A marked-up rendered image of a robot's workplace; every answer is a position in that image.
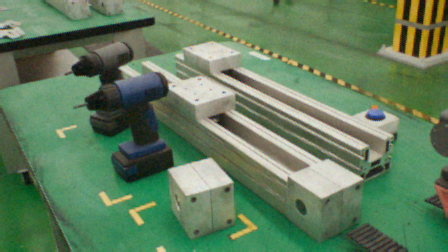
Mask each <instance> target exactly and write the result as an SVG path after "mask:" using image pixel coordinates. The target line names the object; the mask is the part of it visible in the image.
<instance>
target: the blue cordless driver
mask: <svg viewBox="0 0 448 252"><path fill-rule="evenodd" d="M168 93H169V84H168V81H167V79H166V76H165V75H164V74H163V73H161V72H159V71H158V72H155V73H153V72H152V73H146V74H143V75H137V76H134V77H132V78H126V79H123V80H120V81H114V82H113V83H112V84H110V83H108V84H105V85H102V86H100V88H99V89H98V90H97V91H94V93H92V94H89V95H88V96H86V97H85V99H84V101H85V103H83V104H80V105H74V106H73V109H77V108H79V107H85V106H86V108H87V109H88V110H89V111H95V110H105V112H106V113H111V112H114V111H117V110H118V109H119V110H122V111H121V113H122V115H123V117H124V121H125V123H129V127H130V129H131V132H132V136H133V140H130V141H128V142H124V143H121V144H118V151H116V152H113V154H112V156H111V160H112V163H113V165H114V169H115V171H116V172H117V173H118V174H119V175H120V176H121V177H122V178H123V179H124V181H125V182H126V183H130V182H134V181H136V180H138V179H142V178H144V177H146V176H150V175H152V174H156V173H158V172H160V171H164V170H166V169H168V168H172V167H173V166H174V160H173V153H172V148H171V147H169V146H168V145H167V144H166V142H165V141H164V140H163V139H161V138H160V137H159V135H158V128H159V126H158V121H157V118H156V113H155V111H154V108H153V105H150V104H148V102H153V101H156V100H158V99H161V98H164V97H166V96H167V94H168Z"/></svg>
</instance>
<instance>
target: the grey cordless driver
mask: <svg viewBox="0 0 448 252"><path fill-rule="evenodd" d="M133 58H134V51H133V49H132V46H130V45H129V44H128V43H127V42H126V41H121V42H117V43H116V44H111V45H109V46H105V47H102V48H100V49H97V50H95V51H92V52H89V53H88V54H84V55H82V56H81V57H80V58H79V61H78V62H76V63H75V64H74V65H72V67H71V71H69V72H68V73H65V75H70V74H72V73H73V75H75V76H77V77H78V76H87V77H89V78H92V77H94V76H96V75H100V76H99V78H100V83H101V86H102V85H105V84H108V83H110V84H112V83H113V82H114V81H120V80H123V79H124V76H123V73H122V71H121V70H118V67H121V66H123V65H126V64H128V63H129V62H132V60H133ZM121 111H122V110H119V109H118V110H117V111H114V112H111V113H106V112H105V110H95V112H96V113H93V114H92V115H90V118H89V123H90V125H91V126H92V130H93V131H95V132H97V133H100V134H104V135H106V136H114V135H116V134H118V133H120V132H121V131H124V130H125V129H128V128H129V123H125V121H124V117H123V115H122V113H121Z"/></svg>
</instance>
